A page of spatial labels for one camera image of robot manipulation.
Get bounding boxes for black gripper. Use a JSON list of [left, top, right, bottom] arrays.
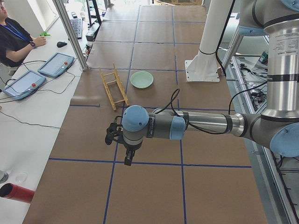
[[124, 143, 140, 166]]

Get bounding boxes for light green plate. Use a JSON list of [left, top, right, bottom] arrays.
[[130, 71, 154, 89]]

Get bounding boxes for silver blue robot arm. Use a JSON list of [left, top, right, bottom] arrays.
[[121, 0, 299, 165]]

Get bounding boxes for wooden dish rack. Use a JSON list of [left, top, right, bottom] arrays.
[[99, 63, 130, 111]]

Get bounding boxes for brown paper table cover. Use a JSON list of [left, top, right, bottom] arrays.
[[24, 6, 267, 224]]

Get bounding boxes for far blue teach pendant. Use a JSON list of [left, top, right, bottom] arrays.
[[37, 52, 74, 78]]

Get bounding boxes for blue teach pendant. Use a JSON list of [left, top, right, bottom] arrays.
[[3, 70, 46, 100], [37, 52, 74, 78]]

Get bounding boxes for red cylinder tube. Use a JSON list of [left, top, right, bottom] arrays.
[[0, 183, 35, 203]]

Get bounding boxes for near blue teach pendant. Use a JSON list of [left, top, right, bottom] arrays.
[[3, 70, 46, 100]]

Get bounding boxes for black computer mouse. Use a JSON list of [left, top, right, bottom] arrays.
[[57, 41, 67, 48]]

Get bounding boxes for black keyboard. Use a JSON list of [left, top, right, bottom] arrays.
[[70, 18, 83, 39]]

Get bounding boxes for green plastic object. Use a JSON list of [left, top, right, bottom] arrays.
[[40, 31, 51, 37]]

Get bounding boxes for person in black shirt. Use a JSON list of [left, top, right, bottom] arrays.
[[0, 1, 47, 68]]

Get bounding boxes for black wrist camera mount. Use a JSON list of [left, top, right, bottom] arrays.
[[105, 116, 124, 145]]

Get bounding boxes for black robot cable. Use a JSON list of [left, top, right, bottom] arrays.
[[161, 88, 269, 135]]

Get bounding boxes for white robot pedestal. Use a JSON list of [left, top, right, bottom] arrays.
[[185, 0, 235, 82]]

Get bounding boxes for aluminium frame post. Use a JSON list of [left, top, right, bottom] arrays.
[[53, 0, 88, 71]]

